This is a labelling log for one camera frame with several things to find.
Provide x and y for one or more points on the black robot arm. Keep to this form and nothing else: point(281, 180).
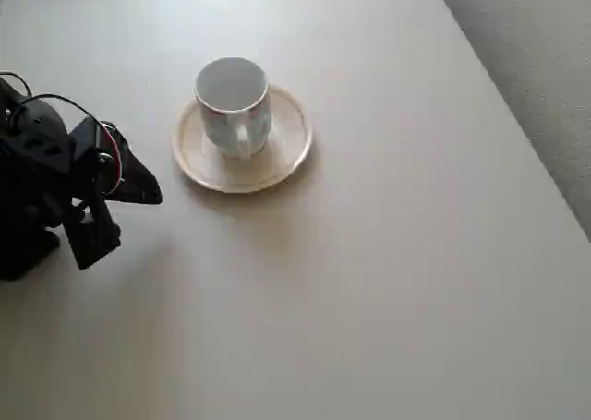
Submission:
point(32, 161)

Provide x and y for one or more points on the white plate with patterned rim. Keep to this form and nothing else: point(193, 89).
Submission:
point(287, 131)

